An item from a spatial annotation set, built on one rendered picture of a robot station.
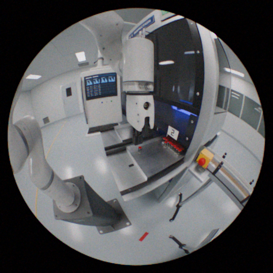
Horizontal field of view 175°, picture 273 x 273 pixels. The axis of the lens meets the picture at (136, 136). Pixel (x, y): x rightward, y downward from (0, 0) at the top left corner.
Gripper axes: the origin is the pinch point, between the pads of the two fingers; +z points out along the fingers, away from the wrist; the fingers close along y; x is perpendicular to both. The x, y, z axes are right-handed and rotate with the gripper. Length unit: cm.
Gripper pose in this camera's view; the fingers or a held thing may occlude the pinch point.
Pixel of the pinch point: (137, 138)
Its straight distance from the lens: 30.4
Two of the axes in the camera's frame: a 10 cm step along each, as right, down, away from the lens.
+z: 0.0, 8.4, 5.4
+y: -4.5, -4.8, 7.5
